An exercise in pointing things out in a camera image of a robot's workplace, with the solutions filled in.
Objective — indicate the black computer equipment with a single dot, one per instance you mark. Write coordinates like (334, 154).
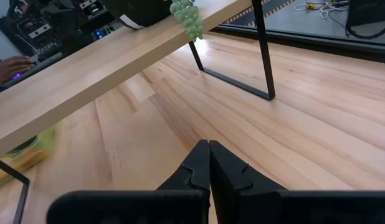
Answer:
(33, 28)

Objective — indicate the hazard-striped black floor mat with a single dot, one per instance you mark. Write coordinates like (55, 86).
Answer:
(258, 12)

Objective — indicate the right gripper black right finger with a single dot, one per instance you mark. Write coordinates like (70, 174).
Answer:
(236, 199)

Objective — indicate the yellow-green translucent bin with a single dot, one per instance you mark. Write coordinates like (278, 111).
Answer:
(27, 155)

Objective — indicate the computer mouse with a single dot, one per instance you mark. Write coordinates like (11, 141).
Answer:
(17, 75)

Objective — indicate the black cabinet box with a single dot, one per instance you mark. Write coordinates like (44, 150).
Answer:
(371, 9)

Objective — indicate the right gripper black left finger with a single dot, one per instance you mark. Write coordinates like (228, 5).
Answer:
(192, 199)

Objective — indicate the wooden shelf with black legs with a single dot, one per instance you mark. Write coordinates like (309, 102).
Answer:
(86, 77)

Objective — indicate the artificial succulents in black pot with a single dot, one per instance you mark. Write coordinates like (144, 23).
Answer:
(142, 12)

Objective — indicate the person's hand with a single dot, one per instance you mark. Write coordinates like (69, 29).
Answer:
(12, 67)

